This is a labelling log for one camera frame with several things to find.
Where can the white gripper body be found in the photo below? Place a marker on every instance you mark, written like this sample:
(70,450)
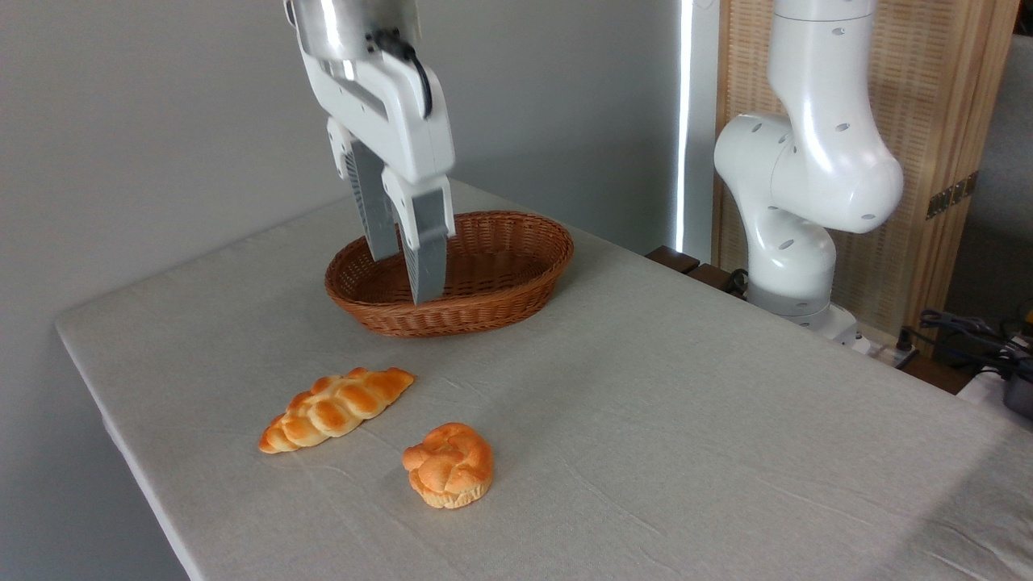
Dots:
(395,121)

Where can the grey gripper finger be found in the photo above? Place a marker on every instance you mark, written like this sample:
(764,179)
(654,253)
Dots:
(375,210)
(428,250)

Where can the round knotted bread roll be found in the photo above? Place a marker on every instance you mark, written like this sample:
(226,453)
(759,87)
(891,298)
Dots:
(448,468)

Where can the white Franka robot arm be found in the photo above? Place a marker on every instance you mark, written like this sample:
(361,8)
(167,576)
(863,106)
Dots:
(815,161)

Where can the long braided bread loaf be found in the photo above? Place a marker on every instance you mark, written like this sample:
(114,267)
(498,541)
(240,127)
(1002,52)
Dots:
(339,407)

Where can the brown wicker basket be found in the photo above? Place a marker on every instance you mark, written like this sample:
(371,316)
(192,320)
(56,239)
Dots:
(500,274)

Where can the dark wooden block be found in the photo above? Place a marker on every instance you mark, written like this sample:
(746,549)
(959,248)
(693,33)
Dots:
(671,258)
(710,277)

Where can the grey tablecloth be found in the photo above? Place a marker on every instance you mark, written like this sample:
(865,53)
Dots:
(686,452)

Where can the wooden folding screen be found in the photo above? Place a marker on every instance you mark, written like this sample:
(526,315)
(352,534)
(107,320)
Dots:
(928,97)

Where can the metal screen hinge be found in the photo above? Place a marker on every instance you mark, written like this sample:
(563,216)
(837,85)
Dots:
(952,195)

